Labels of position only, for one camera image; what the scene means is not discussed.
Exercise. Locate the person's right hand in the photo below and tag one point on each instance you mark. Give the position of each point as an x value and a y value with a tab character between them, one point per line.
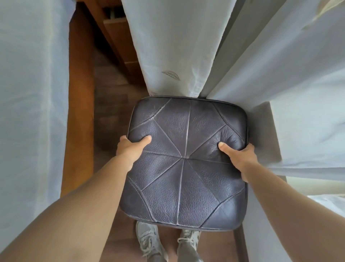
244	160

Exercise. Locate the person's left hand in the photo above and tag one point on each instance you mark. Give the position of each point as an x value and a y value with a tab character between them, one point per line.
129	152

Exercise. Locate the person's left thumb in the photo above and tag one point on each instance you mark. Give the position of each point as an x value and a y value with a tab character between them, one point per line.
142	142

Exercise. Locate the person's right thumb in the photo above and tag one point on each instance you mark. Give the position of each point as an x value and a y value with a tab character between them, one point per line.
225	149

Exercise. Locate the dark leather patchwork cushion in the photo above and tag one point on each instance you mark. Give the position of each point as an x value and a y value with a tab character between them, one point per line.
186	164

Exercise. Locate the person's right forearm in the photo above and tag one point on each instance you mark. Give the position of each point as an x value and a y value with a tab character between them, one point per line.
293	216

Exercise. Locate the person's left forearm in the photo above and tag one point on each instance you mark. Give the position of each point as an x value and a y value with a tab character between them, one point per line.
64	216

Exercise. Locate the white sheer curtain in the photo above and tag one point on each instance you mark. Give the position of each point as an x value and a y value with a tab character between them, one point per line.
291	86
29	113

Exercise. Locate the person's left white sneaker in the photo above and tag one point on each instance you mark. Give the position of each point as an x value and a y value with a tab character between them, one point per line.
149	243

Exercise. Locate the person's white sneaker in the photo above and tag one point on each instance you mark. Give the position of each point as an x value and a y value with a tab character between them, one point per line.
188	244
149	243

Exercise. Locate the person's right white sneaker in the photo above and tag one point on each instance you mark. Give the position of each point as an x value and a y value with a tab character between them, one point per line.
188	244

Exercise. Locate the white curtain with leaf print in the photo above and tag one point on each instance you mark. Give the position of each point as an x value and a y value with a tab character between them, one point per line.
175	43

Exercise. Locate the brown wooden cabinet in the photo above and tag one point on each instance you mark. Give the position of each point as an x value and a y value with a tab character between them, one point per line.
118	37

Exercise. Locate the brown wooden frame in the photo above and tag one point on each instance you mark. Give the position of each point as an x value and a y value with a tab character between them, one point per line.
78	99

